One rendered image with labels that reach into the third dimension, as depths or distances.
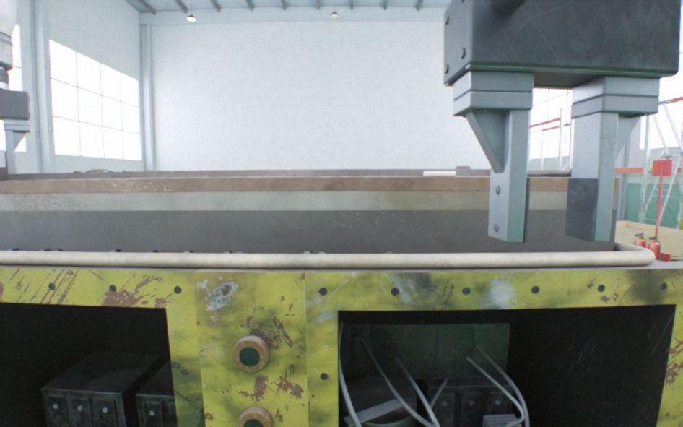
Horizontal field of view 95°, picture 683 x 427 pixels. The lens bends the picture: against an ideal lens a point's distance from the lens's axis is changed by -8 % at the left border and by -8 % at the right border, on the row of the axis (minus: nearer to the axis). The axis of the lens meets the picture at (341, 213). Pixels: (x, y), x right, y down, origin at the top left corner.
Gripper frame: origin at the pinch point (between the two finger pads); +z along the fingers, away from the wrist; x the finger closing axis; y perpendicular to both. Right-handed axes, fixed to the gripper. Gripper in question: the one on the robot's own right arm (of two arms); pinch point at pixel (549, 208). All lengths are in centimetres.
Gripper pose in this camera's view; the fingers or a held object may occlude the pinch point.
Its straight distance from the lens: 25.2
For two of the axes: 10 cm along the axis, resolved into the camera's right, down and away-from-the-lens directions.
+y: 0.1, 1.1, -9.9
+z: 0.0, 9.9, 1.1
